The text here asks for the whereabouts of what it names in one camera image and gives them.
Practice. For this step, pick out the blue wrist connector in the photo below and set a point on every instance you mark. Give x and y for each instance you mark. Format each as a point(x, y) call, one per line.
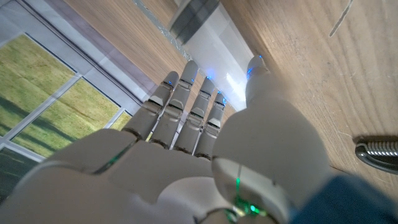
point(348, 202)

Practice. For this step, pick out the large clear plastic syringe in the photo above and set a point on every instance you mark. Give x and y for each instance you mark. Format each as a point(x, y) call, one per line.
point(217, 46)

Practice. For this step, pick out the black hand grip strengthener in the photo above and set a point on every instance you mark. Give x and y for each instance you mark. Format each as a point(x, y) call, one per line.
point(379, 154)

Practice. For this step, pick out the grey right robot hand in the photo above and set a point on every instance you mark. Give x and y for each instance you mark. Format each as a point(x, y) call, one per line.
point(149, 174)

